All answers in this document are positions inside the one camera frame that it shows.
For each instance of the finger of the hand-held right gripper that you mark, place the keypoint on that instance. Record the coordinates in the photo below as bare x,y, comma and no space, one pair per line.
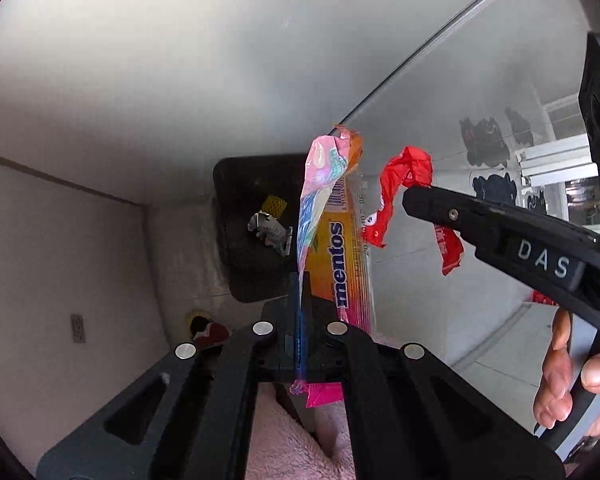
445,212

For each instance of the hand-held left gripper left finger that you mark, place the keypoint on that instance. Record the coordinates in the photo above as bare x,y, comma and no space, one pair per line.
292,320

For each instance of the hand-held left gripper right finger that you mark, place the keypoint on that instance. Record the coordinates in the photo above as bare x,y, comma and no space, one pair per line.
312,325

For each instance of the red wrapper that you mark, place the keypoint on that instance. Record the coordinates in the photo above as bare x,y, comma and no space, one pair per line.
405,175

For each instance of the black trash bin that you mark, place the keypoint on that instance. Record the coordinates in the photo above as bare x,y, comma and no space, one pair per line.
245,270

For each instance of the orange candy wrapper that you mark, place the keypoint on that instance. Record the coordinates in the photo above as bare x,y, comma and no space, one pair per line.
347,240

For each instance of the pastel pink candy wrapper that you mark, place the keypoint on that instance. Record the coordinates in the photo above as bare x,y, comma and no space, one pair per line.
315,195

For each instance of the person's right hand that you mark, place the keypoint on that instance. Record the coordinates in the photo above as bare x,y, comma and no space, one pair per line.
555,380

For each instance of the black figure decal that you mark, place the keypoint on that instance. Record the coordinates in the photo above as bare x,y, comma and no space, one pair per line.
519,127
482,142
495,190

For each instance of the red and yellow object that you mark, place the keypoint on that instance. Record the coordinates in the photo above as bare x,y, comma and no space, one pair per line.
209,334

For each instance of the silver foil wrapper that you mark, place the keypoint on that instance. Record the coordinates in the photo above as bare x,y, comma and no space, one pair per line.
269,232

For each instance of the yellow wrapper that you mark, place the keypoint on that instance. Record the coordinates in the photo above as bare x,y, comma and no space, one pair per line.
274,205

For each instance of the pink fluffy cloth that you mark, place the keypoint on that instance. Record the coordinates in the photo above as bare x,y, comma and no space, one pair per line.
290,445

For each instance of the grey wall outlet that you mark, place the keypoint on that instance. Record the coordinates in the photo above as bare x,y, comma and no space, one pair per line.
78,328

